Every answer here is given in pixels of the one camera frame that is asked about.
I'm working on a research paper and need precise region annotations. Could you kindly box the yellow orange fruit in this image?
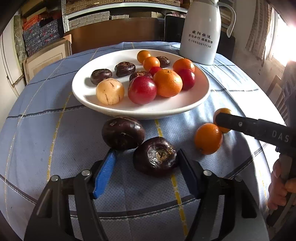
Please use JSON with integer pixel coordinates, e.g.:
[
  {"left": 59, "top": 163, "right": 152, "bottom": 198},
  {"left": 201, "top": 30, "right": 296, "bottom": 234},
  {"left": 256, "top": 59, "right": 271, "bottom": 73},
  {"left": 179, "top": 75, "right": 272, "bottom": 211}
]
[{"left": 213, "top": 108, "right": 232, "bottom": 133}]

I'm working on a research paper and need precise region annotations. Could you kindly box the dark purple passion fruit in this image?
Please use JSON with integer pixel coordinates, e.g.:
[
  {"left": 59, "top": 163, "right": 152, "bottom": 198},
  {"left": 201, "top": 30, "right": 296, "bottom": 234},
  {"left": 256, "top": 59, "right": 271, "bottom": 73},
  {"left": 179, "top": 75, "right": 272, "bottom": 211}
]
[{"left": 132, "top": 137, "right": 177, "bottom": 177}]

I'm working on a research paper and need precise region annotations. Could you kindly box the large orange mandarin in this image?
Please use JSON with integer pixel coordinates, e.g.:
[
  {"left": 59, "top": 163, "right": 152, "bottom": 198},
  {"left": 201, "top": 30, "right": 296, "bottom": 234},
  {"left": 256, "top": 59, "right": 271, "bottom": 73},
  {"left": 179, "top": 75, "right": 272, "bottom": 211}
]
[{"left": 153, "top": 69, "right": 183, "bottom": 98}]

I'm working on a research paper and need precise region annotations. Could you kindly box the large red plum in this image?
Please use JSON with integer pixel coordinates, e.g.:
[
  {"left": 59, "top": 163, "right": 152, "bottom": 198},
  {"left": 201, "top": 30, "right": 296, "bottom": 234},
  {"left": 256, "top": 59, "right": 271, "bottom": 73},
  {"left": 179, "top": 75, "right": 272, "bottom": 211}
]
[{"left": 128, "top": 76, "right": 157, "bottom": 105}]

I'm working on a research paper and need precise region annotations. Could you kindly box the orange tangerine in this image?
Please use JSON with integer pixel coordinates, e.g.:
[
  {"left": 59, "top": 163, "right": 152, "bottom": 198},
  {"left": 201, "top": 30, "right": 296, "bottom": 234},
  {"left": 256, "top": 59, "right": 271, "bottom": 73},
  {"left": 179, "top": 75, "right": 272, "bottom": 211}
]
[{"left": 173, "top": 58, "right": 195, "bottom": 73}]

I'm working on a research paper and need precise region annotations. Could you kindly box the right hand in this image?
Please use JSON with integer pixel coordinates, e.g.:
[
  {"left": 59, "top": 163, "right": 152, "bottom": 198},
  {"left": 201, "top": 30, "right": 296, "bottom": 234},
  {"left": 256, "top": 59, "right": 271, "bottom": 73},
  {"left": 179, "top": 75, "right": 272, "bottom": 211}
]
[{"left": 267, "top": 160, "right": 296, "bottom": 210}]

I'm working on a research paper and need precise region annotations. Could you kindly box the wooden chair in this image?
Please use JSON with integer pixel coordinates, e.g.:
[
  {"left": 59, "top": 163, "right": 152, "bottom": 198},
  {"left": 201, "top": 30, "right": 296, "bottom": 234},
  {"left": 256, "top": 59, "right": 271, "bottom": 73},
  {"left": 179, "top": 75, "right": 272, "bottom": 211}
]
[{"left": 266, "top": 75, "right": 288, "bottom": 123}]

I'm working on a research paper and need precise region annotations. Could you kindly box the blue plaid tablecloth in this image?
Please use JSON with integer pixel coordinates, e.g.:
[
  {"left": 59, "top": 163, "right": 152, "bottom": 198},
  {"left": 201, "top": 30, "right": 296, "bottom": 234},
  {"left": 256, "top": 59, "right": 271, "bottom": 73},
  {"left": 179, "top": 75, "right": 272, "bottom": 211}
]
[{"left": 1, "top": 42, "right": 284, "bottom": 240}]

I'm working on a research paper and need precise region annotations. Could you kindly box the white thermos jug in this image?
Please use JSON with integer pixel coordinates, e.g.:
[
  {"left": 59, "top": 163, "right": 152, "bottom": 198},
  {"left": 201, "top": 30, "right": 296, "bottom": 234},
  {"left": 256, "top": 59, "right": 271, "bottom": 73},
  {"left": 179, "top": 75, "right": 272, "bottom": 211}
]
[{"left": 180, "top": 1, "right": 236, "bottom": 65}]

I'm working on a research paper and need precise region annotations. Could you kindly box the dark passion fruit back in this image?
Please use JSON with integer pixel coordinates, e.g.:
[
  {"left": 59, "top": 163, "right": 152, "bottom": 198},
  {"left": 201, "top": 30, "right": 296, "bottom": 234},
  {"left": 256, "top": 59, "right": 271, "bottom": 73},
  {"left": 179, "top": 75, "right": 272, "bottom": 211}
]
[{"left": 157, "top": 56, "right": 171, "bottom": 68}]

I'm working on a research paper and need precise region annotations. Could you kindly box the small orange fruit front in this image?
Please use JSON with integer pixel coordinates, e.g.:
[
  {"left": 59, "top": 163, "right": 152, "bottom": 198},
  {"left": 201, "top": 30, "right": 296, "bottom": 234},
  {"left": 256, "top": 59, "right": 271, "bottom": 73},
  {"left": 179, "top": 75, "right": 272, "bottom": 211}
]
[{"left": 142, "top": 56, "right": 160, "bottom": 72}]

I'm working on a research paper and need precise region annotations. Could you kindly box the small orange fruit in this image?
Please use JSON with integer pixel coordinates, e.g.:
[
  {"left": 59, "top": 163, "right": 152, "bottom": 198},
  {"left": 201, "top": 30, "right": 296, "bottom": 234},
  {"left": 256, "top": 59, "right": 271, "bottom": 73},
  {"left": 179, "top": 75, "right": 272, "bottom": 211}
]
[
  {"left": 142, "top": 56, "right": 160, "bottom": 72},
  {"left": 137, "top": 50, "right": 151, "bottom": 64}
]

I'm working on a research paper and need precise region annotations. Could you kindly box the dark passion fruit under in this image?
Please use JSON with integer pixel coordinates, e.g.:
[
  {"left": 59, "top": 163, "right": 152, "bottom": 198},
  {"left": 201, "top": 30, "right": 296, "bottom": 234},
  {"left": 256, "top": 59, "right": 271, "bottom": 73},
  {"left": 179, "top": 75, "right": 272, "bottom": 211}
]
[{"left": 129, "top": 71, "right": 152, "bottom": 82}]

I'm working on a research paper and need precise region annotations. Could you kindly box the small orange fruit back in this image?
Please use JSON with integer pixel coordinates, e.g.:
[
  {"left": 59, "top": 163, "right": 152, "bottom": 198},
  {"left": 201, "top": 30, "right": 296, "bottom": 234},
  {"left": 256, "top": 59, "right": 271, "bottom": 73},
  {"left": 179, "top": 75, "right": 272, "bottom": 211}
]
[{"left": 137, "top": 50, "right": 151, "bottom": 64}]

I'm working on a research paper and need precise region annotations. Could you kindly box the pale yellow round fruit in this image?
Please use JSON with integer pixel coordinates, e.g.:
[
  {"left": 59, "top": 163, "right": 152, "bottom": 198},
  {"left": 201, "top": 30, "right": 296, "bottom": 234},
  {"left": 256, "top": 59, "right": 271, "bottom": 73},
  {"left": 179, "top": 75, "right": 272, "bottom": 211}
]
[{"left": 96, "top": 78, "right": 125, "bottom": 105}]

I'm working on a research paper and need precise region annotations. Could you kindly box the white round plate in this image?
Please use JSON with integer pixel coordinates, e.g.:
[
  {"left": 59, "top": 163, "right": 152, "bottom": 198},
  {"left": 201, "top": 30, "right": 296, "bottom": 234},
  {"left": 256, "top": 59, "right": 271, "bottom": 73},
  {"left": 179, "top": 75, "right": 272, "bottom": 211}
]
[{"left": 72, "top": 49, "right": 210, "bottom": 120}]

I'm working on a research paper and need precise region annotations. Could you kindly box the brown wooden board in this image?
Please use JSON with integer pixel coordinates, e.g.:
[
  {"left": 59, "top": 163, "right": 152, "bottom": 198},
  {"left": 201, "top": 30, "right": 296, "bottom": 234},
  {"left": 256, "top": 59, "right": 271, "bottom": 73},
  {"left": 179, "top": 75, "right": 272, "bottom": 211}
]
[{"left": 65, "top": 18, "right": 165, "bottom": 53}]

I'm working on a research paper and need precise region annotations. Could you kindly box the framed picture beige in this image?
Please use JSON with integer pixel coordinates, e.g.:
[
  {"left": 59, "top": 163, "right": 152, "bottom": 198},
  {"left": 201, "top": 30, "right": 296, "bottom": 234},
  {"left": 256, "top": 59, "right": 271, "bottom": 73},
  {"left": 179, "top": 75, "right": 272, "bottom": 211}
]
[{"left": 23, "top": 35, "right": 72, "bottom": 85}]

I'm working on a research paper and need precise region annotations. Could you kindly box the blue patterned boxes stack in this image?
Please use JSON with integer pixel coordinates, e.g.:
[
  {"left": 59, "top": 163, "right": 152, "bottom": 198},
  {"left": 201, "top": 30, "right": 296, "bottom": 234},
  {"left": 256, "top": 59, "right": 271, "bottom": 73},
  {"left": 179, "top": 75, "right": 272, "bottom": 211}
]
[{"left": 23, "top": 18, "right": 64, "bottom": 57}]

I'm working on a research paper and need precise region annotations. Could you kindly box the metal storage shelf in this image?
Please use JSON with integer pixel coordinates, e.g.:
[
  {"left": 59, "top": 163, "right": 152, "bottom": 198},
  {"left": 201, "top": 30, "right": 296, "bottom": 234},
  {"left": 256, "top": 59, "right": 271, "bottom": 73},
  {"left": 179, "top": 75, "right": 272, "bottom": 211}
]
[{"left": 61, "top": 1, "right": 187, "bottom": 32}]

